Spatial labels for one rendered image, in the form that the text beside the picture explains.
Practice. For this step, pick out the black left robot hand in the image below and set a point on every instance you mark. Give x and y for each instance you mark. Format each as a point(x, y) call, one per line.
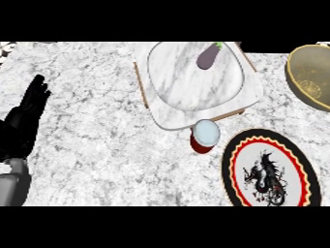
point(17, 122)

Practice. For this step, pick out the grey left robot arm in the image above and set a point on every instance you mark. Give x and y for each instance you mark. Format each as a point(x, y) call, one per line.
point(3, 187)

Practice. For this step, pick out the white marble plate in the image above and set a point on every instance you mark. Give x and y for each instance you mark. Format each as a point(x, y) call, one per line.
point(190, 80)

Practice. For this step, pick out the dragon print plate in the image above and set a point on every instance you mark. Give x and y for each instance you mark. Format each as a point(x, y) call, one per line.
point(270, 171)

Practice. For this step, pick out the white marble cutting board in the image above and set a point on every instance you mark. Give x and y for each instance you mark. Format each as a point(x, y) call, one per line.
point(198, 113)

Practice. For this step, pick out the red can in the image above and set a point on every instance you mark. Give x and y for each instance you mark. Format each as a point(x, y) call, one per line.
point(204, 139)

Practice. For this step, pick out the purple eggplant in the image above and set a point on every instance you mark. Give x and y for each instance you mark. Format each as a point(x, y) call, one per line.
point(208, 56)

